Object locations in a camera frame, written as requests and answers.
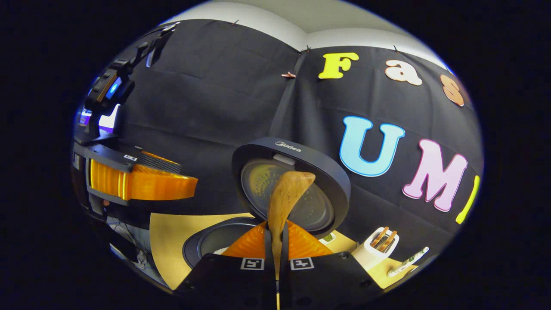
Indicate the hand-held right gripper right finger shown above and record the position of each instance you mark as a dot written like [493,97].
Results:
[285,280]

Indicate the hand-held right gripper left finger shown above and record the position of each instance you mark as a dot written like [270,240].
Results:
[269,280]

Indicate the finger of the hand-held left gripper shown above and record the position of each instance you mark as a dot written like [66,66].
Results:
[159,161]
[159,185]

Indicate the wooden spoon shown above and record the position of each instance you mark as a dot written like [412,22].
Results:
[288,193]

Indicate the dark blue rice cooker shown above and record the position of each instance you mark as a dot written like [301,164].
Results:
[331,185]

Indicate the white divided grain dish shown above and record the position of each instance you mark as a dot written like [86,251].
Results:
[329,237]

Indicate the black backdrop cloth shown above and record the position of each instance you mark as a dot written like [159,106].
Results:
[215,107]

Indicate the white toaster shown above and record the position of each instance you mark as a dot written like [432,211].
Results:
[366,256]

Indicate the bread slice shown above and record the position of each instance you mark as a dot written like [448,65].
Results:
[388,242]
[379,237]

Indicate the white green drink bottle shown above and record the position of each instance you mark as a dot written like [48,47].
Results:
[407,261]

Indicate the pink clip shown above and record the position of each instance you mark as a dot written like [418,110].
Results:
[289,75]

